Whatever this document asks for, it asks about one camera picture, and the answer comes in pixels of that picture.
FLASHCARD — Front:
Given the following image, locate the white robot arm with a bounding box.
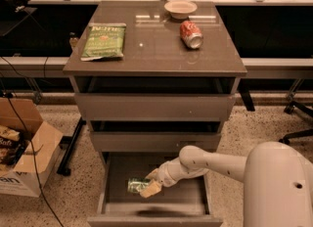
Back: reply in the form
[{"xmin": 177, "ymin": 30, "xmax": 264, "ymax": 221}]
[{"xmin": 140, "ymin": 142, "xmax": 313, "ymax": 227}]

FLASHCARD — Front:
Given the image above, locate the white paper bowl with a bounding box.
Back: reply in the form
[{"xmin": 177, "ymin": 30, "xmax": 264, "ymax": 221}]
[{"xmin": 164, "ymin": 0, "xmax": 198, "ymax": 20}]

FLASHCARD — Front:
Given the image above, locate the grey top drawer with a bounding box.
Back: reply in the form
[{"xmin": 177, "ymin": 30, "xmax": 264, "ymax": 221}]
[{"xmin": 74, "ymin": 93, "xmax": 235, "ymax": 121}]

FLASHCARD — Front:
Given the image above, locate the black office chair base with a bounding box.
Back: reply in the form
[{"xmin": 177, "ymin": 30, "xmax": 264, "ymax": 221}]
[{"xmin": 278, "ymin": 100, "xmax": 313, "ymax": 146}]

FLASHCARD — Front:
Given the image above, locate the grey drawer cabinet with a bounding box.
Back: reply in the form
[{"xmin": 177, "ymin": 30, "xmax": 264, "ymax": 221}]
[{"xmin": 63, "ymin": 0, "xmax": 248, "ymax": 227}]

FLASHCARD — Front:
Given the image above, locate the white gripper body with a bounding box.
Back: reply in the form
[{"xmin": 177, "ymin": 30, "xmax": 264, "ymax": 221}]
[{"xmin": 156, "ymin": 158, "xmax": 207, "ymax": 187}]

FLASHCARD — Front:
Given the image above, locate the grey bottom drawer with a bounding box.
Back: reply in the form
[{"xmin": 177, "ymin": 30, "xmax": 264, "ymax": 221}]
[{"xmin": 88, "ymin": 153, "xmax": 222, "ymax": 227}]

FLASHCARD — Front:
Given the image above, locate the green soda can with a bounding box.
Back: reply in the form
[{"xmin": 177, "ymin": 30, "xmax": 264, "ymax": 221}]
[{"xmin": 127, "ymin": 177, "xmax": 151, "ymax": 194}]

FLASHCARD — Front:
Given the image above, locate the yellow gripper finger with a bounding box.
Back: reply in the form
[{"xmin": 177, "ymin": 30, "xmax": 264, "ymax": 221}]
[
  {"xmin": 140, "ymin": 180, "xmax": 161, "ymax": 199},
  {"xmin": 146, "ymin": 168, "xmax": 158, "ymax": 180}
]

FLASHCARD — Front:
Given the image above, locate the red soda can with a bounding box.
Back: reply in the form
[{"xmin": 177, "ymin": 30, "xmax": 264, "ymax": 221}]
[{"xmin": 180, "ymin": 21, "xmax": 203, "ymax": 49}]

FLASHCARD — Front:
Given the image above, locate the cardboard box with snacks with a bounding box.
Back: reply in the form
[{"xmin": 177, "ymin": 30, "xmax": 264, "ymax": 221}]
[{"xmin": 0, "ymin": 98, "xmax": 63, "ymax": 198}]

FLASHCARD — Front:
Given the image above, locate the black table leg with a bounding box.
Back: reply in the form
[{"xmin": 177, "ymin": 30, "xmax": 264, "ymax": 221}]
[{"xmin": 57, "ymin": 118, "xmax": 86, "ymax": 176}]

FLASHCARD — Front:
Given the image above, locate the grey middle drawer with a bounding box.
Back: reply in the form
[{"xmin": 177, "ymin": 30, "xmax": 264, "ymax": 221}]
[{"xmin": 90, "ymin": 121, "xmax": 221, "ymax": 152}]

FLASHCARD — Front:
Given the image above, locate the green chip bag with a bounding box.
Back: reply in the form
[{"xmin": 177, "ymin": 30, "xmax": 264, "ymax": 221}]
[{"xmin": 81, "ymin": 23, "xmax": 126, "ymax": 62}]

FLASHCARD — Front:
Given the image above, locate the grey drawer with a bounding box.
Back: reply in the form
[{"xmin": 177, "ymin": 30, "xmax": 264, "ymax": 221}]
[
  {"xmin": 74, "ymin": 93, "xmax": 235, "ymax": 121},
  {"xmin": 88, "ymin": 153, "xmax": 222, "ymax": 227},
  {"xmin": 90, "ymin": 121, "xmax": 221, "ymax": 152}
]

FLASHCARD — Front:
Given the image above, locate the black cable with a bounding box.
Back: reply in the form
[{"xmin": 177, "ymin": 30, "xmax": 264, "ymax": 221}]
[{"xmin": 0, "ymin": 56, "xmax": 66, "ymax": 227}]

